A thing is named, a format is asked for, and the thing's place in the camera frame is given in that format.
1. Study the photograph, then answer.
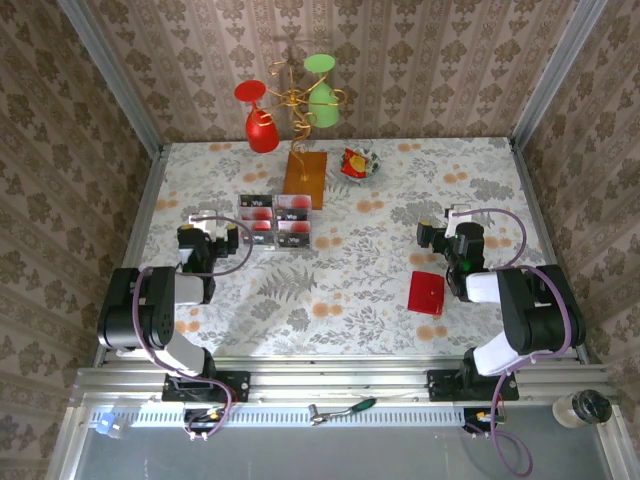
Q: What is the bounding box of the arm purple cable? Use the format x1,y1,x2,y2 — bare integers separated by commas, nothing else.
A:
462,207,582,477
133,214,256,444

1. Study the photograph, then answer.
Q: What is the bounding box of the gold wire rack wooden base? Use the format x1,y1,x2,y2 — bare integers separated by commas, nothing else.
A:
267,60,349,212

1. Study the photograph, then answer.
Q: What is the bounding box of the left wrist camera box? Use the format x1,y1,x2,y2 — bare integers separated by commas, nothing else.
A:
188,211,228,242

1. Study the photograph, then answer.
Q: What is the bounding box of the red wine glass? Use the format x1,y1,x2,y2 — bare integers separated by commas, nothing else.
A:
233,79,280,154

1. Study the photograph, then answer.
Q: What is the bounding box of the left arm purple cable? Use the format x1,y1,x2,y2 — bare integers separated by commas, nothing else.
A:
133,214,256,444

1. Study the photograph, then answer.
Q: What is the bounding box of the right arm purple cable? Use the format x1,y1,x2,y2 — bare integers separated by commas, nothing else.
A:
462,207,582,477

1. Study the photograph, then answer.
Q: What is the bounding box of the small glass bowl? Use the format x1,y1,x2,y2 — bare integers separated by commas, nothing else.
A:
339,146,384,182

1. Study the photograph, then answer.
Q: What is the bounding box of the clear box of red items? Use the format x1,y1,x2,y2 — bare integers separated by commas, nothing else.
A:
236,192,317,253

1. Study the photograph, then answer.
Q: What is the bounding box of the black power connector with wires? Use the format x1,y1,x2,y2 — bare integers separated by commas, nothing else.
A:
183,407,226,435
463,407,506,435

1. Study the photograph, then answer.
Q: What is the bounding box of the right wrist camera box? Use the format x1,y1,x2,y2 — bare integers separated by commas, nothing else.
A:
445,202,473,239

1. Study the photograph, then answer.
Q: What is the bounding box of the slotted white cable duct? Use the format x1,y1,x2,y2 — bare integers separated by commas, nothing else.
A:
134,405,466,427

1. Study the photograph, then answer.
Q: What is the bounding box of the green wine glass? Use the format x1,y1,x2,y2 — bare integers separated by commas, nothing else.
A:
303,53,340,129

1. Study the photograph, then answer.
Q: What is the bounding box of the aluminium frame post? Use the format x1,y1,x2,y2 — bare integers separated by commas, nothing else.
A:
55,0,165,154
508,0,612,151

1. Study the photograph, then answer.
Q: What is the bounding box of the blue white connector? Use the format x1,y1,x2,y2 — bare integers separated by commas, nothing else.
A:
91,409,132,441

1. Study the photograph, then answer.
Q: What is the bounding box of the clear jar black lid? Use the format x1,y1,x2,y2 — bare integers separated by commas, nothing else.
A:
551,389,614,429

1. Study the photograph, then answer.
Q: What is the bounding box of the long aluminium mounting rail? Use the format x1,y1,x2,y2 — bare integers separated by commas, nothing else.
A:
69,363,624,407

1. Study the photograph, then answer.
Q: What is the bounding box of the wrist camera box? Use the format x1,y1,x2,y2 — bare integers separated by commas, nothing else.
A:
188,211,228,242
445,202,473,239

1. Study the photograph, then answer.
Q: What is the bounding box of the aluminium table side rail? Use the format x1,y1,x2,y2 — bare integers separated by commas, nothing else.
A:
93,144,169,369
508,138,592,364

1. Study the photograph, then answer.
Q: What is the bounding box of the red snack packet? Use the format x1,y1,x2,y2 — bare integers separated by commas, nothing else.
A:
341,148,372,179

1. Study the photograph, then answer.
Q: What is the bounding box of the ratchet wrench green handle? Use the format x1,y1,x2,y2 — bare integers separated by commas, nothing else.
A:
308,396,379,428

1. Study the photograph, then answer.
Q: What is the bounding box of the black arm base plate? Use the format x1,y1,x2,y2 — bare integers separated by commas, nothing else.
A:
427,368,520,403
161,371,251,404

